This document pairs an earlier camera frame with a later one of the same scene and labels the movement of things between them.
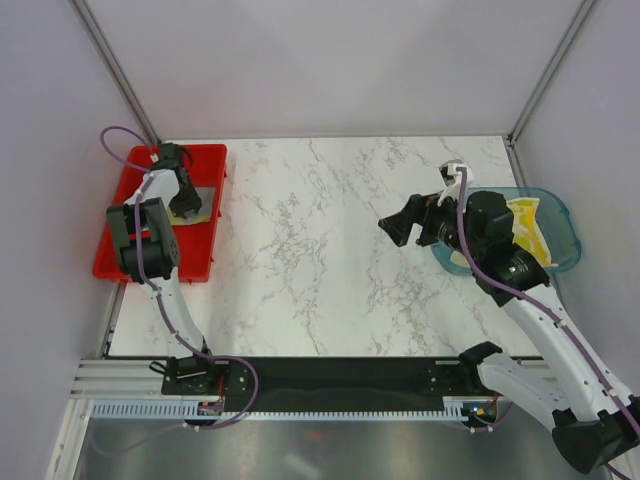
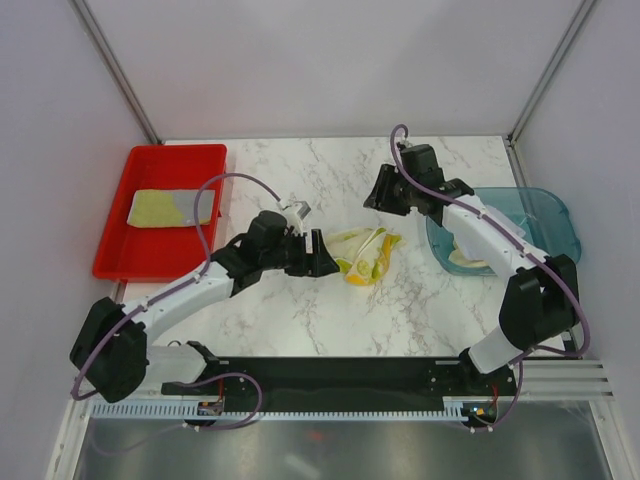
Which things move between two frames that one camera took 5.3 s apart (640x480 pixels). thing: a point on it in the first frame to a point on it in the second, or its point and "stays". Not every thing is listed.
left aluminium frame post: x=125 y=84 stays
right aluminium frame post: x=540 y=87 stays
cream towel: x=459 y=259 stays
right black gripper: x=420 y=209 to x=380 y=195
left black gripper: x=194 y=203 to x=317 y=264
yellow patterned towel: x=527 y=233 to x=362 y=254
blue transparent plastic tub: x=556 y=220 stays
